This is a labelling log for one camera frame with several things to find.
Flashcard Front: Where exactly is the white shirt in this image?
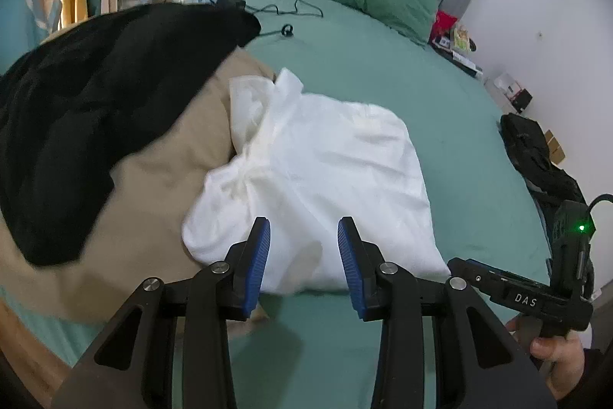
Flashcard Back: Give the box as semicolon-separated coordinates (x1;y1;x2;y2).
182;69;449;295

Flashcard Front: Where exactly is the person's right hand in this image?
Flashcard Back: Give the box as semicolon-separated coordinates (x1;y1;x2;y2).
528;330;585;401

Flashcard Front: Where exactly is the green bed sheet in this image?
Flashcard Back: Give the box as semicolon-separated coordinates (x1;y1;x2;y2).
0;0;552;409

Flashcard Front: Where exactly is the beige garment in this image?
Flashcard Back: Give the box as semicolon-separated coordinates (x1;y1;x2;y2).
1;49;275;323

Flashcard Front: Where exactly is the black bag on floor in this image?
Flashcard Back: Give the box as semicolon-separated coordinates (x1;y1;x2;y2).
500;113;585;225

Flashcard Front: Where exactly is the small cardboard box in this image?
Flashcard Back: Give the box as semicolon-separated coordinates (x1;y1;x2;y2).
544;130;566;165

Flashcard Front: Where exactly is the white box black device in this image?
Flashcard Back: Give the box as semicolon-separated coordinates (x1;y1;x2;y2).
484;72;533;114

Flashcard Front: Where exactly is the books and items stack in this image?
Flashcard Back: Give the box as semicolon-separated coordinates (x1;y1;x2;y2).
430;22;483;80

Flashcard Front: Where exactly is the black garment pile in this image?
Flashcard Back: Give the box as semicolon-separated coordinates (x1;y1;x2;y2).
1;3;261;267

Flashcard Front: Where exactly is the teal patterned cushion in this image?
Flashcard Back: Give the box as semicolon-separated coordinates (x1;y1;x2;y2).
0;0;62;74

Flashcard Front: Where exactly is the black camera cable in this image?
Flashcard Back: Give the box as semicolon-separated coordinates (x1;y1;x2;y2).
586;193;613;218

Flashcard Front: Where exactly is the small black clip cable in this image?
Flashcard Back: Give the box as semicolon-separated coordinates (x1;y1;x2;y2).
257;24;295;39

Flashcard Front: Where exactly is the black charger with cable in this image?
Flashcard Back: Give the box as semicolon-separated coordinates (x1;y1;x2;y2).
216;0;324;18

